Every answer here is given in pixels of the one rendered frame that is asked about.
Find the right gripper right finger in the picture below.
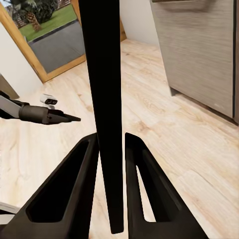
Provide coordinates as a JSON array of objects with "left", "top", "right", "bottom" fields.
[{"left": 125, "top": 132, "right": 209, "bottom": 239}]

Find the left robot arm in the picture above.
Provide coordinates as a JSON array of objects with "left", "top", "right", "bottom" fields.
[{"left": 0, "top": 91, "right": 81, "bottom": 125}]

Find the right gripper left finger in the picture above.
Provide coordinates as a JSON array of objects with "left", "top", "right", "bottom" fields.
[{"left": 0, "top": 132, "right": 99, "bottom": 239}]

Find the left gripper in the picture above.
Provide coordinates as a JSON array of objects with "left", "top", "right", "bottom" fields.
[{"left": 29, "top": 106, "right": 81, "bottom": 125}]

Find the poster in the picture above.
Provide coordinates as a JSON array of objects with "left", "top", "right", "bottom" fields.
[{"left": 78, "top": 0, "right": 123, "bottom": 234}]

